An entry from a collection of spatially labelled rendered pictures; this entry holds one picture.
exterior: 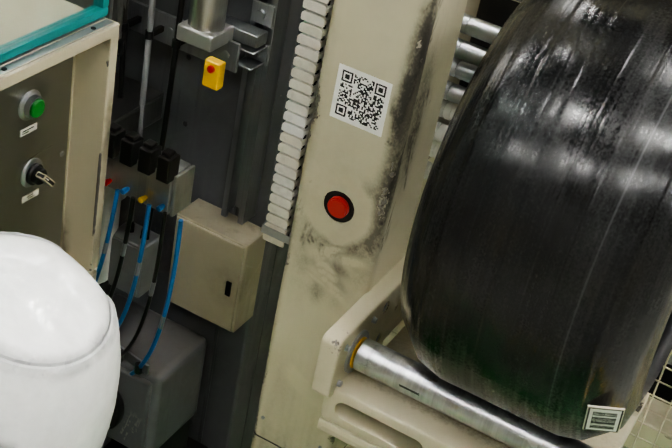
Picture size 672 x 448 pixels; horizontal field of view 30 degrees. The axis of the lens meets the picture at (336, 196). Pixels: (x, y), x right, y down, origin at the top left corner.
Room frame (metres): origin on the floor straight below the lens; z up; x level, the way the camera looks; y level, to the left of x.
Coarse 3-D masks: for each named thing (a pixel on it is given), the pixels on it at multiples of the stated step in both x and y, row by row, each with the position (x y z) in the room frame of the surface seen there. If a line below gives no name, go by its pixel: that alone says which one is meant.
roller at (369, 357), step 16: (368, 352) 1.28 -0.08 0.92; (384, 352) 1.29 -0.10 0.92; (368, 368) 1.27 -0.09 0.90; (384, 368) 1.27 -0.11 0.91; (400, 368) 1.27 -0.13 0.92; (416, 368) 1.27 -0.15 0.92; (400, 384) 1.25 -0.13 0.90; (416, 384) 1.25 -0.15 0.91; (432, 384) 1.25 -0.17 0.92; (448, 384) 1.25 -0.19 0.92; (432, 400) 1.24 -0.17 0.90; (448, 400) 1.23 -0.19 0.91; (464, 400) 1.23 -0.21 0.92; (480, 400) 1.23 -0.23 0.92; (464, 416) 1.22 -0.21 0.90; (480, 416) 1.21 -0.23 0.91; (496, 416) 1.21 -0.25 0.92; (512, 416) 1.21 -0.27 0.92; (496, 432) 1.20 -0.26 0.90; (512, 432) 1.20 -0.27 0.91; (528, 432) 1.19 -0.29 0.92; (544, 432) 1.19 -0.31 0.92
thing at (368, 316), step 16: (400, 272) 1.43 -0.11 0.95; (384, 288) 1.39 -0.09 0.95; (400, 288) 1.41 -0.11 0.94; (368, 304) 1.34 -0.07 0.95; (384, 304) 1.37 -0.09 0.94; (400, 304) 1.43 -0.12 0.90; (352, 320) 1.30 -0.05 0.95; (368, 320) 1.32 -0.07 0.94; (384, 320) 1.38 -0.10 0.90; (400, 320) 1.45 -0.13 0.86; (336, 336) 1.26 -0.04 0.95; (352, 336) 1.28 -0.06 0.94; (368, 336) 1.33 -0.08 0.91; (384, 336) 1.40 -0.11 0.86; (320, 352) 1.26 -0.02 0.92; (336, 352) 1.25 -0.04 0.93; (352, 352) 1.28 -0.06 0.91; (320, 368) 1.26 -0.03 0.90; (336, 368) 1.25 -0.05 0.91; (352, 368) 1.30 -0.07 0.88; (320, 384) 1.26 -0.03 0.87; (336, 384) 1.27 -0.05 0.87
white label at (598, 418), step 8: (592, 408) 1.07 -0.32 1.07; (600, 408) 1.07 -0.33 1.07; (608, 408) 1.07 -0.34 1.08; (616, 408) 1.07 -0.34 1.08; (624, 408) 1.07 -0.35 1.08; (592, 416) 1.08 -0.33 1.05; (600, 416) 1.08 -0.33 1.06; (608, 416) 1.08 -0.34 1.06; (616, 416) 1.08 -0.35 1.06; (584, 424) 1.09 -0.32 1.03; (592, 424) 1.09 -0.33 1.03; (600, 424) 1.09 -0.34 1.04; (608, 424) 1.09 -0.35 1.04; (616, 424) 1.09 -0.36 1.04; (616, 432) 1.10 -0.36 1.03
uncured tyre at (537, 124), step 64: (576, 0) 1.31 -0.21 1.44; (640, 0) 1.32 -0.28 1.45; (512, 64) 1.23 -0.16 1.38; (576, 64) 1.22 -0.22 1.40; (640, 64) 1.22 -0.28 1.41; (448, 128) 1.22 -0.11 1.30; (512, 128) 1.17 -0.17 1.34; (576, 128) 1.16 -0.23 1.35; (640, 128) 1.16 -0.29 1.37; (448, 192) 1.15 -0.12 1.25; (512, 192) 1.13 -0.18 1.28; (576, 192) 1.12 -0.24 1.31; (640, 192) 1.11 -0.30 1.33; (448, 256) 1.13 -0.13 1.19; (512, 256) 1.10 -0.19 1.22; (576, 256) 1.09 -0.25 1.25; (640, 256) 1.08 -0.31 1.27; (448, 320) 1.12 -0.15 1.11; (512, 320) 1.09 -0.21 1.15; (576, 320) 1.07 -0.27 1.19; (640, 320) 1.07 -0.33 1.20; (512, 384) 1.11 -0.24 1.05; (576, 384) 1.07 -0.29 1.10; (640, 384) 1.12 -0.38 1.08
